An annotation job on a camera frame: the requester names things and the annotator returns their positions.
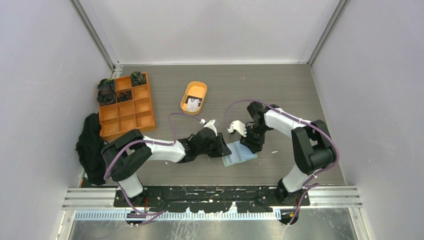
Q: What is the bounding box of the dark item middle compartment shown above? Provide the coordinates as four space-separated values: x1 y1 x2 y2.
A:
116 90 133 103

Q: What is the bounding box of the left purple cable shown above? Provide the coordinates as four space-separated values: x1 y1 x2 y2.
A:
103 112 206 227

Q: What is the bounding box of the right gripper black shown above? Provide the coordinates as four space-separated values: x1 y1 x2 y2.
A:
240 123 270 154

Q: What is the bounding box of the orange compartment organizer box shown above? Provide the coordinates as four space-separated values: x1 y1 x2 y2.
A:
98 72 157 142

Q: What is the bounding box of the dark rolled item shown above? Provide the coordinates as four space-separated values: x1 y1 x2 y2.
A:
130 71 147 87
97 78 116 92
96 89 116 106

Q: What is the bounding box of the green card holder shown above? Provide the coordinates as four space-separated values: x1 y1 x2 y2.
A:
221 141 258 167

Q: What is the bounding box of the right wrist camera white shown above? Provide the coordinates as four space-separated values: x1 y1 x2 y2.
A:
227 120 247 137

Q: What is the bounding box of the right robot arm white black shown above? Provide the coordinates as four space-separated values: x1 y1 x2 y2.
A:
240 101 337 206

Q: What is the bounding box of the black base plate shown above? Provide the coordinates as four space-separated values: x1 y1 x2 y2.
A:
113 185 310 214

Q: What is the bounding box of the white slotted cable duct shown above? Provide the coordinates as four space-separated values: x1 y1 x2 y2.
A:
74 209 281 221

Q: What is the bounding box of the dark rolled item left lower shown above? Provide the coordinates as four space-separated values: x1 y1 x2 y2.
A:
96 89 116 106

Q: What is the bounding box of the dark rolled item left upper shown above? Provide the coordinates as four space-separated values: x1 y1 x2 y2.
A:
97 78 116 92

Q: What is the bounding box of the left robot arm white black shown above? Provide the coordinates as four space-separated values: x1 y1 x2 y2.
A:
101 127 232 207

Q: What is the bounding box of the aluminium frame rail right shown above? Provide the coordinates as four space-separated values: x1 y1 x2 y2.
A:
307 0 350 68

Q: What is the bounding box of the black cloth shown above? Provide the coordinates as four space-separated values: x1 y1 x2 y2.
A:
75 113 106 186

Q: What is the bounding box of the dark rolled item top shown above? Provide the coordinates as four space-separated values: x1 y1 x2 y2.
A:
130 71 147 87

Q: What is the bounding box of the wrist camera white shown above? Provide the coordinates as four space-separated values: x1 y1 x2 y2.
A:
199 118 218 136
227 120 247 137

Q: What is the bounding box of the aluminium frame rail left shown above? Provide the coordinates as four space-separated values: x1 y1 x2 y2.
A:
69 0 120 71

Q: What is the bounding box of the orange oval tray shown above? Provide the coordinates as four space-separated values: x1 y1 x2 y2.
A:
180 81 208 116

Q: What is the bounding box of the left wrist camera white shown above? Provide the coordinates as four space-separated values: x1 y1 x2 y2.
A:
199 118 218 136

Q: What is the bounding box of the aluminium frame rail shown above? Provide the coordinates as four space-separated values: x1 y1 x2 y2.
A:
69 0 120 71
307 0 350 68

